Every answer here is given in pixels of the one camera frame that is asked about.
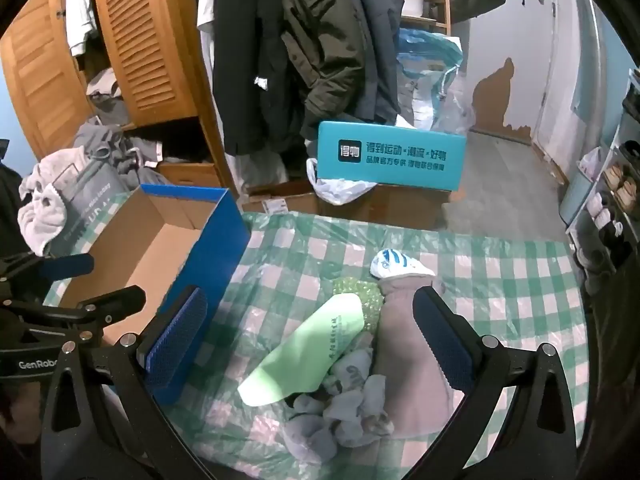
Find pink grey sock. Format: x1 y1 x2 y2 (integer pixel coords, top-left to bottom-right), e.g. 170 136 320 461
372 272 457 438

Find olive green jacket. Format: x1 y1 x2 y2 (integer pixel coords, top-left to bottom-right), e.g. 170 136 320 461
277 0 368 141

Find large blue white plastic bag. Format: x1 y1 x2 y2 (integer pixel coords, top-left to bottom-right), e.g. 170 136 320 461
397 27 476 133

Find white fluffy towel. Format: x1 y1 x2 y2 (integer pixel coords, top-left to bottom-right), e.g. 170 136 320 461
17 149 96 256

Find grey hoodie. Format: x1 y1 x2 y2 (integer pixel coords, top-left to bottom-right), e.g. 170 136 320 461
75 120 171 186

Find light green sock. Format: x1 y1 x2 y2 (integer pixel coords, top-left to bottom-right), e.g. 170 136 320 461
237 294 366 408

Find small white bag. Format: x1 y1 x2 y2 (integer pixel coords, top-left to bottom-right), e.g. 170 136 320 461
577 147 604 181

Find white blue striped sock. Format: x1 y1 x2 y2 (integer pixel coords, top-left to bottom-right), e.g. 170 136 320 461
369 249 437 281

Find metal shoe rack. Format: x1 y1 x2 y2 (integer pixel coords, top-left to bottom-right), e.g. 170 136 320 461
565 95 640 301

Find grey folded clothes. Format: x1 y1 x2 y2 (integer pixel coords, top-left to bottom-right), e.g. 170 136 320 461
87 67 131 126

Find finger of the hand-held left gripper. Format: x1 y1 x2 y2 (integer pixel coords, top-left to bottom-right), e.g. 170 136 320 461
0 286 147 344
0 253 96 286

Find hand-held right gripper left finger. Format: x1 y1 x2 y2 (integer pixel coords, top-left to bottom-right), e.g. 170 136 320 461
40 285 221 480

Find louvered wooden wardrobe door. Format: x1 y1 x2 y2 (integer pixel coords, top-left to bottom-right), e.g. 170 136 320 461
90 0 216 128

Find blue cardboard shoe box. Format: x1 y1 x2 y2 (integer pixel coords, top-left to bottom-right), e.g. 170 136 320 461
60 184 251 406

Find grey tote bag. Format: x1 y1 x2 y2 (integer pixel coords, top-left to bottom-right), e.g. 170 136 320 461
50 160 133 256

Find wooden wardrobe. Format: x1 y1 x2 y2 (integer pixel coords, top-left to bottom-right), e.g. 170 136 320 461
0 0 241 196

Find teal cardboard box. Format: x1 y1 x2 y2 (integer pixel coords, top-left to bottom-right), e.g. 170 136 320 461
316 121 467 192

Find white shirt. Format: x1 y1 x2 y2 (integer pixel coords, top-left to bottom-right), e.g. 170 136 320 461
65 0 99 56

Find green bumpy sock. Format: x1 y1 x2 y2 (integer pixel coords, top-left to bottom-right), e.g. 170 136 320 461
332 276 386 333

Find dark grey hanging coat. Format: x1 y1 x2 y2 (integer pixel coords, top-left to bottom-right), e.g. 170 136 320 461
335 0 407 121

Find black shoes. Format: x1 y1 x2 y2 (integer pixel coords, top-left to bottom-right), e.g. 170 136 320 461
597 222 632 262

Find white shoes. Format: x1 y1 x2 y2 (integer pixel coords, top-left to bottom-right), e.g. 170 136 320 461
587 195 614 231

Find green checked blanket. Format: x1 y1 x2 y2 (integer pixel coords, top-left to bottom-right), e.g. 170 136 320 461
45 185 596 480

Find beige shoes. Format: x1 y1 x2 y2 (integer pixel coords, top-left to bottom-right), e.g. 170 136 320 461
602 162 638 202

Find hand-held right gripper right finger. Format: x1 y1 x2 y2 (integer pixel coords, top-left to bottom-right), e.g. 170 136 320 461
412 286 586 480

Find brown cardboard box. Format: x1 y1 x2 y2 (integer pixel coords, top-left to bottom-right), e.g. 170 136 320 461
242 180 451 231

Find black hanging coat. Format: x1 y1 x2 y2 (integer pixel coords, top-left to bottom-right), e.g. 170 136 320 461
212 0 301 156

